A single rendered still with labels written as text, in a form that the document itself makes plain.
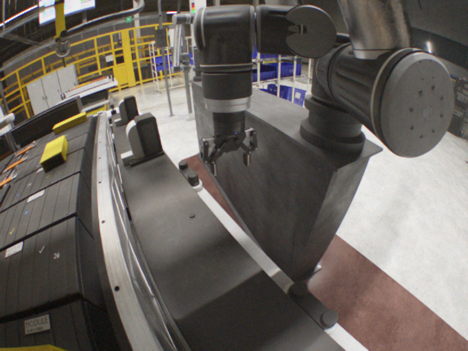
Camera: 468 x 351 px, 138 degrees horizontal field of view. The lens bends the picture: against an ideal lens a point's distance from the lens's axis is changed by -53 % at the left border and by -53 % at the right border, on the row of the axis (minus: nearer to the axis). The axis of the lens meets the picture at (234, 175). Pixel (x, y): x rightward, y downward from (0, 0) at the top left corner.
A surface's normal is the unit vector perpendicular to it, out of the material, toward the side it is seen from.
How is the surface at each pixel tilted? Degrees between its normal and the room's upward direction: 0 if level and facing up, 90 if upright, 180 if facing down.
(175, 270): 0
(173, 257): 0
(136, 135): 90
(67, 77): 90
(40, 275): 0
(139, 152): 90
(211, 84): 90
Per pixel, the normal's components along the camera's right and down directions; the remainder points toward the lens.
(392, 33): -0.34, 0.65
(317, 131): -0.35, -0.60
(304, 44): -0.14, 0.68
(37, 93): 0.57, 0.48
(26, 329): -0.03, -0.80
